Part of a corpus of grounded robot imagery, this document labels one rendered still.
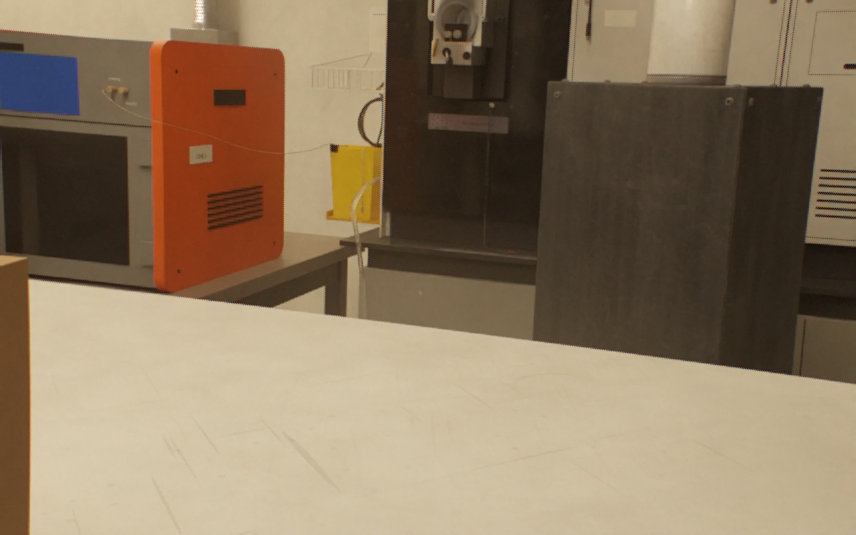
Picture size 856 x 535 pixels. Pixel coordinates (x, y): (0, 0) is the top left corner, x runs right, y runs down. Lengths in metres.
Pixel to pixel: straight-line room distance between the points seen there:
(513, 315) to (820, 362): 0.58
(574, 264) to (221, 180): 0.88
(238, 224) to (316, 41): 1.65
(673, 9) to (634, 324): 0.37
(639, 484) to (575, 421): 0.09
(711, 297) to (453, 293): 1.05
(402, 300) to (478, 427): 1.59
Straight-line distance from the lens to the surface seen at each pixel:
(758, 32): 2.08
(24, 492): 0.29
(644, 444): 0.62
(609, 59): 2.11
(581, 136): 1.24
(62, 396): 0.69
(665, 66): 1.27
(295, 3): 3.62
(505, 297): 2.13
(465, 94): 2.11
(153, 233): 1.83
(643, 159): 1.20
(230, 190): 1.97
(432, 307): 2.18
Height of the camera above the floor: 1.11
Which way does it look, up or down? 10 degrees down
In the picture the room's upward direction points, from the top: 2 degrees clockwise
